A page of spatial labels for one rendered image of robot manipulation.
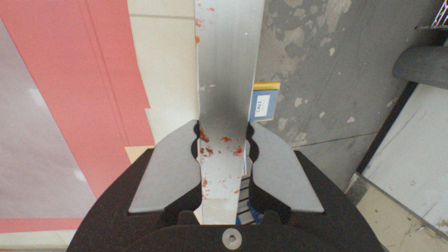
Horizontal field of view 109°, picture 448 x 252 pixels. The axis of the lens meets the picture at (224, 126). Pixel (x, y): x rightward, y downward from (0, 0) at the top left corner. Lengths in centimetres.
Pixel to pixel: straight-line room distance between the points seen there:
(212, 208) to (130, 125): 12
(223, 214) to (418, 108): 333
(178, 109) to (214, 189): 8
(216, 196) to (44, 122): 18
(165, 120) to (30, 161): 16
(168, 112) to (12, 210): 27
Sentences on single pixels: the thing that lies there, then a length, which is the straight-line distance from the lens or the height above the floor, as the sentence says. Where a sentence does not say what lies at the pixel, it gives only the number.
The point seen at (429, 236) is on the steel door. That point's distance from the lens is 398.
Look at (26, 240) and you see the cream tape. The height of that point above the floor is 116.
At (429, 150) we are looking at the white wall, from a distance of 347.
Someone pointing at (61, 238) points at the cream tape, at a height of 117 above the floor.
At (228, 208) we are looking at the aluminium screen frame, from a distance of 19.
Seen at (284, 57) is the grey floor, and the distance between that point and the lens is 172.
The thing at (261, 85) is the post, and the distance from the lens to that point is 51.
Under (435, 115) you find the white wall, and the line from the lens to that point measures 338.
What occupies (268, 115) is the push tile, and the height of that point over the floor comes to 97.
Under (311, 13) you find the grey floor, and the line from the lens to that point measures 185.
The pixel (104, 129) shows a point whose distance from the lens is 20.
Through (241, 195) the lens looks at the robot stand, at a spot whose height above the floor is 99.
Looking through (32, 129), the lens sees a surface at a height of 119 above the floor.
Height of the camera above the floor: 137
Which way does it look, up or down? 56 degrees down
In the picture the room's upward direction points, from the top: 148 degrees clockwise
